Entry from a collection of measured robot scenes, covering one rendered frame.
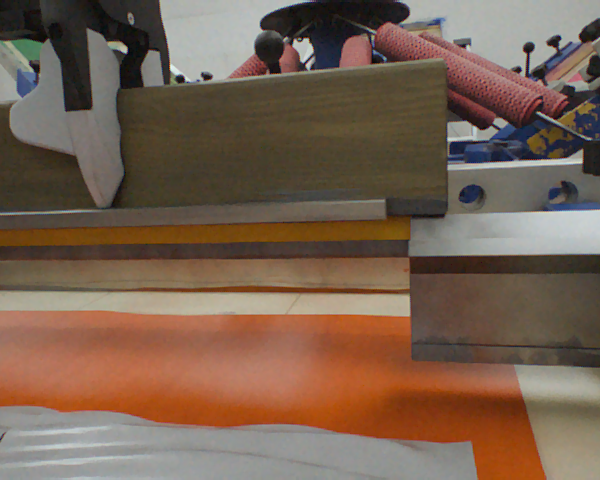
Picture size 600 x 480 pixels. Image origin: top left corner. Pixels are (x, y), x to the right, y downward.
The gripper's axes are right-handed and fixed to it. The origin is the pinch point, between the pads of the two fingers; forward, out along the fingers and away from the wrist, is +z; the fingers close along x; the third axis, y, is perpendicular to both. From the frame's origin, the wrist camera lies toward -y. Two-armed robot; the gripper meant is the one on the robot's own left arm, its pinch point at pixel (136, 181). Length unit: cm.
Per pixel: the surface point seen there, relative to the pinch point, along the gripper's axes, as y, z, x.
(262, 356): -7.9, 9.8, 2.4
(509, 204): -23.5, 4.2, -16.2
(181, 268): 2.5, 7.8, -9.3
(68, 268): 13.2, 7.7, -9.4
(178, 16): 187, -117, -407
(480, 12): -63, -92, -407
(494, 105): -27, -5, -54
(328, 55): 1, -18, -75
